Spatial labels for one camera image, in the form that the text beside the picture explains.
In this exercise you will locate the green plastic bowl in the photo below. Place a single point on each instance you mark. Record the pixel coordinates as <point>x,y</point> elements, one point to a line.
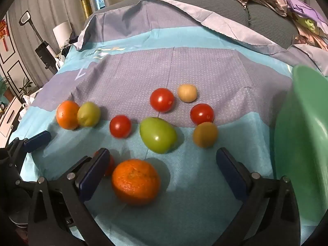
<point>302,143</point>

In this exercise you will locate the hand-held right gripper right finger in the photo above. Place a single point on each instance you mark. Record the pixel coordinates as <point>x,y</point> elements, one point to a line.
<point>232,175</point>

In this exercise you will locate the white plastic bag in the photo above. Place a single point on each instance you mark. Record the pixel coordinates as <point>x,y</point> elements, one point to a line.
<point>30,100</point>

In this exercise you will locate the brown round fruit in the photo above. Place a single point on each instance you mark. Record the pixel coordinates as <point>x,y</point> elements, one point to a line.
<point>205,134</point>

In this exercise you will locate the small orange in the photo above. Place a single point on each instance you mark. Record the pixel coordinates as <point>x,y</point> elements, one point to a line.
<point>66,115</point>

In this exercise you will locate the large orange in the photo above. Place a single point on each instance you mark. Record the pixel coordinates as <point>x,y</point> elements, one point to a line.
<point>135,182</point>

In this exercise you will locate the grey curtain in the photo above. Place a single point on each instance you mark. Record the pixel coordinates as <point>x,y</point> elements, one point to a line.
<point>51,0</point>

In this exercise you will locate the black upright vacuum cleaner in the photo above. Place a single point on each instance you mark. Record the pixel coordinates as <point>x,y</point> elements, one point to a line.
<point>43,51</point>

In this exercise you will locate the purple cloth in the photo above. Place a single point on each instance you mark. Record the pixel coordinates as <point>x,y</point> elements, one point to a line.
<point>305,9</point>

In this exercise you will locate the red hanging knot ornament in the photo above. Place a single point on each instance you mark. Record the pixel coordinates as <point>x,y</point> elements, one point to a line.
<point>3,33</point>

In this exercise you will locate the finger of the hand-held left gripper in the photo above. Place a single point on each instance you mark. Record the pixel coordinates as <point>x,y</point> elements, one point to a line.
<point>38,139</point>

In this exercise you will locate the white cabinet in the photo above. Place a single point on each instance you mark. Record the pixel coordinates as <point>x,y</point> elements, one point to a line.
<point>9,115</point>

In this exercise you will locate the small oval red tomato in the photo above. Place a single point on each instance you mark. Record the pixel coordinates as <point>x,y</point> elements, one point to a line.
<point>111,165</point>

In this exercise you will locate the yellow-green lemon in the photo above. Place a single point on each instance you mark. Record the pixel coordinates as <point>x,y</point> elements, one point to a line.
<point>89,114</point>

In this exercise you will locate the potted green plant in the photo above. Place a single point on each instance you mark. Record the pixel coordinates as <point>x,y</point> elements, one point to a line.
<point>25,87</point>
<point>5,88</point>

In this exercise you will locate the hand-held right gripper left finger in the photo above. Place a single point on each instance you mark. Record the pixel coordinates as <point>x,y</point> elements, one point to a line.
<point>93,175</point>

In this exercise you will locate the pale yellow round fruit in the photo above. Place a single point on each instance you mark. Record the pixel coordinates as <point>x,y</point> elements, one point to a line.
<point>187,93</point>

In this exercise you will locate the grey sofa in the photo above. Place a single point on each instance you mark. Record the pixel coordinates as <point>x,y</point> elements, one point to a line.
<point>225,12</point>

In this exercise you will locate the yellow-green cloth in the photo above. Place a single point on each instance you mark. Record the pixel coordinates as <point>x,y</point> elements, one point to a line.
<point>311,25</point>

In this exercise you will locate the white lamp shade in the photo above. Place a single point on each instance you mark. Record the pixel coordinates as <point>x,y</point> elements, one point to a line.
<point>61,33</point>

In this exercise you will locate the green tomato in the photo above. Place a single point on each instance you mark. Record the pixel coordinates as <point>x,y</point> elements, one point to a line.
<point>157,134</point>

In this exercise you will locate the floral pink cloth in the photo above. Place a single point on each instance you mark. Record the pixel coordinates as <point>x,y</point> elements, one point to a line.
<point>312,39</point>

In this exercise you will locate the blue and purple printed sheet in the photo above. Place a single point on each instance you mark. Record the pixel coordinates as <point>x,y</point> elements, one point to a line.
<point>205,66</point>

